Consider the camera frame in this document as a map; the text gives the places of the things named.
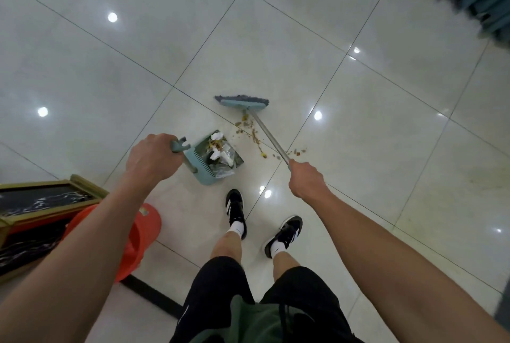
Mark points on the person's right hand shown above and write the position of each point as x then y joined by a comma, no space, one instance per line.
306,181

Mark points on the person's left hand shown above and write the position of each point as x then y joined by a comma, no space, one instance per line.
149,161

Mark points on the person's right fingers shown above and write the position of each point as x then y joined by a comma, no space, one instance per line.
297,173

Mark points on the person's left fingers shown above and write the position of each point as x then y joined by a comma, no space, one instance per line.
169,161

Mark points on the teal dustpan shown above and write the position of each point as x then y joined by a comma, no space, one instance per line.
205,173

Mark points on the person's left forearm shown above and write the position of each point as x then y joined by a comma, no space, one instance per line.
79,267

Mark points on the person's right forearm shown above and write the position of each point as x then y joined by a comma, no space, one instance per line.
390,271

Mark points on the white paper trash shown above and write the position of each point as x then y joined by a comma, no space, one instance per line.
221,152

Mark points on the scattered brown crumbs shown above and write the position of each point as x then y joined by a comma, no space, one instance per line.
255,137

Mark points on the black right sneaker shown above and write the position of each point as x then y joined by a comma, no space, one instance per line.
287,232

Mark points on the black sneaker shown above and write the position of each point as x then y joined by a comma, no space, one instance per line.
287,232
235,205

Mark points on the black left sneaker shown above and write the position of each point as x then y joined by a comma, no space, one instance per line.
235,205

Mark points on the orange plastic bucket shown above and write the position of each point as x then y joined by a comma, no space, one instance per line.
141,231

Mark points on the white right sock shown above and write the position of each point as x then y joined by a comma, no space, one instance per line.
277,249

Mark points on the white sock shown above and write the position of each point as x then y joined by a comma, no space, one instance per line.
236,229
277,249

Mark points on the white left sock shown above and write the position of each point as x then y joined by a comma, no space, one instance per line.
236,229

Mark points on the person's right leg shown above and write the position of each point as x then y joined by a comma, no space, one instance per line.
283,265

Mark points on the person's leg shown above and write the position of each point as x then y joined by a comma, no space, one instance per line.
226,247
283,265

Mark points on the person's left leg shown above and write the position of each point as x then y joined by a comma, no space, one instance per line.
226,247

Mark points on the black shorts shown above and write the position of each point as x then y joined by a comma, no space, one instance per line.
215,287

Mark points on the black floor threshold strip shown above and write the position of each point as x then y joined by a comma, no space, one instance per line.
153,295

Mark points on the gold framed black cabinet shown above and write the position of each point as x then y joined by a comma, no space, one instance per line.
38,199

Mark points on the green shirt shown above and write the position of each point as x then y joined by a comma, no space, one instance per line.
255,323

